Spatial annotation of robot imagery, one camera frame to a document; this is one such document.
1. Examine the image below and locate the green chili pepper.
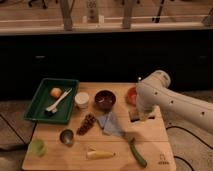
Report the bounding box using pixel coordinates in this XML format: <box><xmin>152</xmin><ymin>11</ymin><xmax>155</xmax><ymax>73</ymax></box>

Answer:
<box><xmin>124</xmin><ymin>135</ymin><xmax>147</xmax><ymax>168</ymax></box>

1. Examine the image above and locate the brown rectangular eraser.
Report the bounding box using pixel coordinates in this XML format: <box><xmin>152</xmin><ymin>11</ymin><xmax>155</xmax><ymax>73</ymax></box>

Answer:
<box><xmin>129</xmin><ymin>110</ymin><xmax>155</xmax><ymax>122</ymax></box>

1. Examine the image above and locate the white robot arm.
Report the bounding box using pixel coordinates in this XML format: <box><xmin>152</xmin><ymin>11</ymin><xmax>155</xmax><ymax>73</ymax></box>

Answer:
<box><xmin>136</xmin><ymin>70</ymin><xmax>213</xmax><ymax>134</ymax></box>

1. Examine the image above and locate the orange bowl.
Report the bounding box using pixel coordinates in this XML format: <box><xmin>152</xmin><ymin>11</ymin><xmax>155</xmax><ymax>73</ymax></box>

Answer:
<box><xmin>126</xmin><ymin>87</ymin><xmax>137</xmax><ymax>106</ymax></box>

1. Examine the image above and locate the purple bowl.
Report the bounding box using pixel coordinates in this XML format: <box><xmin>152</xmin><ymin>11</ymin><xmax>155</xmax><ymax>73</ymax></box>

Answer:
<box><xmin>94</xmin><ymin>90</ymin><xmax>116</xmax><ymax>111</ymax></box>

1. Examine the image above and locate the blue cloth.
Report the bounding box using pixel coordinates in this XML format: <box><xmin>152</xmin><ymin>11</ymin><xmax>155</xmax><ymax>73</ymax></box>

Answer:
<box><xmin>97</xmin><ymin>112</ymin><xmax>125</xmax><ymax>137</ymax></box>

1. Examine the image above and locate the brown grape bunch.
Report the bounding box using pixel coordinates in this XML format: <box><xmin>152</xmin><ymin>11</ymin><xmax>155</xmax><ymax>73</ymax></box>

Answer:
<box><xmin>76</xmin><ymin>114</ymin><xmax>96</xmax><ymax>135</ymax></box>

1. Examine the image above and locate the white cup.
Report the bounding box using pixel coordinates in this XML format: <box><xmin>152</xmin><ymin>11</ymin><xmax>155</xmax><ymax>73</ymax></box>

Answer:
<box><xmin>75</xmin><ymin>92</ymin><xmax>89</xmax><ymax>109</ymax></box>

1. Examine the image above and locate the yellow corn cob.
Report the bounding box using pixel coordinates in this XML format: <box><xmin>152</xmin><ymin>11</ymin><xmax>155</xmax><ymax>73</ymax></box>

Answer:
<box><xmin>86</xmin><ymin>148</ymin><xmax>115</xmax><ymax>160</ymax></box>

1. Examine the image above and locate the small metal cup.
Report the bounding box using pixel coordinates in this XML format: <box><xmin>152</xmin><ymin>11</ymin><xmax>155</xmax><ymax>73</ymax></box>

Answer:
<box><xmin>59</xmin><ymin>129</ymin><xmax>74</xmax><ymax>146</ymax></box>

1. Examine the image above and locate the orange fruit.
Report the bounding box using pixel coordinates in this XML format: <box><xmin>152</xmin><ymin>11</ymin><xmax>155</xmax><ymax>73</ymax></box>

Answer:
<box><xmin>50</xmin><ymin>87</ymin><xmax>62</xmax><ymax>99</ymax></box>

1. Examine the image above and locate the white dish brush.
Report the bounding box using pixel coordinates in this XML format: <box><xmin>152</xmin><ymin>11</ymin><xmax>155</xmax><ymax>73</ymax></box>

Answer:
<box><xmin>45</xmin><ymin>89</ymin><xmax>72</xmax><ymax>114</ymax></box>

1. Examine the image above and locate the green plastic tray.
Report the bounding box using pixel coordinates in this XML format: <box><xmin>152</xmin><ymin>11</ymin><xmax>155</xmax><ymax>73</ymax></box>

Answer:
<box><xmin>24</xmin><ymin>78</ymin><xmax>79</xmax><ymax>124</ymax></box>

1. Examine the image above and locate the green plastic cup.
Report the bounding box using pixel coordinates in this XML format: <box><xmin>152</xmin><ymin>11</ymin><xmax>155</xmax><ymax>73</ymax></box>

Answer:
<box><xmin>28</xmin><ymin>139</ymin><xmax>46</xmax><ymax>157</ymax></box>

